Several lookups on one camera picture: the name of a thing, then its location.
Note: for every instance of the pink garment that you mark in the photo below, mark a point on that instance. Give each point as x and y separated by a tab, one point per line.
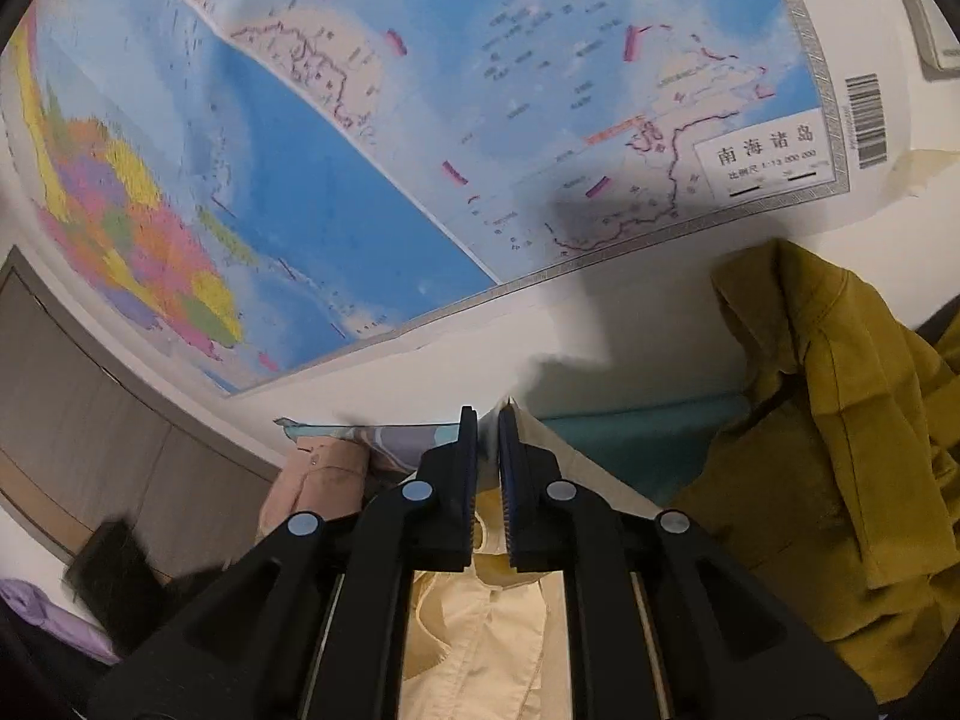
322	480

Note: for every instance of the blue grey patterned pillow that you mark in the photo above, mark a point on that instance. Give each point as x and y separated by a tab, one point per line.
397	446

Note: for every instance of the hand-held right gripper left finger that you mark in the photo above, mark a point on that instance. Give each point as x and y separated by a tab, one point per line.
469	457

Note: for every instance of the olive green garment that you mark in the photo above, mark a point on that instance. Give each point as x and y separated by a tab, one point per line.
825	465

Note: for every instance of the teal bed sheet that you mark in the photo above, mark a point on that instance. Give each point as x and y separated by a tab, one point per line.
637	442

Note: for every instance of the black object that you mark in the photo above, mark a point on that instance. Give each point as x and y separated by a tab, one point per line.
112	570

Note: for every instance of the cream garment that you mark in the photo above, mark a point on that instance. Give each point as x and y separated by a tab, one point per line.
465	637

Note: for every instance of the colourful wall map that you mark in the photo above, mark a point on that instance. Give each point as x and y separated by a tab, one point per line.
375	165

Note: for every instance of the purple cloth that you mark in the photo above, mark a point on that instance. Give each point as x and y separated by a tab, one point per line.
45	615

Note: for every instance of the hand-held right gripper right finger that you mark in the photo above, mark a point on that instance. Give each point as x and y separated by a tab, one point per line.
510	465

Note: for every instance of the wooden headboard panel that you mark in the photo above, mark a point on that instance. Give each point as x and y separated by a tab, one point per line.
90	405

